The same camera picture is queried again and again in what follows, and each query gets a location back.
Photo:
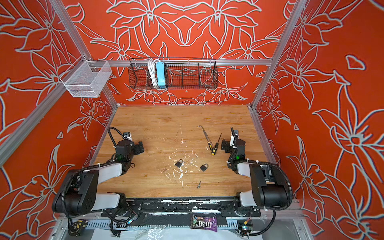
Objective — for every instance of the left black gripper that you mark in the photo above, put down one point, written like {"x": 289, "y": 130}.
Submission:
{"x": 137, "y": 147}

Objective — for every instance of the purple candy bag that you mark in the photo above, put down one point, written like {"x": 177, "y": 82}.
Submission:
{"x": 204, "y": 223}

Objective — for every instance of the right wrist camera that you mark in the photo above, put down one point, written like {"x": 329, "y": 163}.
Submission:
{"x": 234, "y": 135}

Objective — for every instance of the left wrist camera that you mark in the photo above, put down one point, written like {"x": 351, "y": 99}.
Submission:
{"x": 127, "y": 136}

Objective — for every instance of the yellow black tape measure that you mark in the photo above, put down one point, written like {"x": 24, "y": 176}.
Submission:
{"x": 75, "y": 229}

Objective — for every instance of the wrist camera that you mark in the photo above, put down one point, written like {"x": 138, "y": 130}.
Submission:
{"x": 127, "y": 136}
{"x": 234, "y": 135}

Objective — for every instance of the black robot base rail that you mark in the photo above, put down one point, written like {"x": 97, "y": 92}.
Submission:
{"x": 178, "y": 211}

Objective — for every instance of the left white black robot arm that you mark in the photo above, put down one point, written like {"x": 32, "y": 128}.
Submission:
{"x": 78, "y": 194}

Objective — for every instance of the black wire wall basket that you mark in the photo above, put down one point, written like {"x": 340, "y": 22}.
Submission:
{"x": 181, "y": 74}

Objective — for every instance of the light blue box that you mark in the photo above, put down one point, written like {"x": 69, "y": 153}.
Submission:
{"x": 160, "y": 67}

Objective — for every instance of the clear plastic wrap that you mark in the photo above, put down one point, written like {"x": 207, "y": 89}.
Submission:
{"x": 161, "y": 233}

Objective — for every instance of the white mesh wall basket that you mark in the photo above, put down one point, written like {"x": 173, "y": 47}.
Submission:
{"x": 86, "y": 79}

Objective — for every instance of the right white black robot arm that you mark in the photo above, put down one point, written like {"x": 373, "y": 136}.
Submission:
{"x": 270, "y": 186}

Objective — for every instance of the black yellow screwdriver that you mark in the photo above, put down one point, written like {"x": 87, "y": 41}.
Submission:
{"x": 215, "y": 147}

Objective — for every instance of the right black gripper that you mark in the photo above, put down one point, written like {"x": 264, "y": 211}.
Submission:
{"x": 227, "y": 145}

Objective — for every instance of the small electronics board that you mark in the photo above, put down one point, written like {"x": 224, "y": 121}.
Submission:
{"x": 245, "y": 228}

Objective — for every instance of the dark padlock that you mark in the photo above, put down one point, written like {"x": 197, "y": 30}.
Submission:
{"x": 204, "y": 167}
{"x": 179, "y": 163}

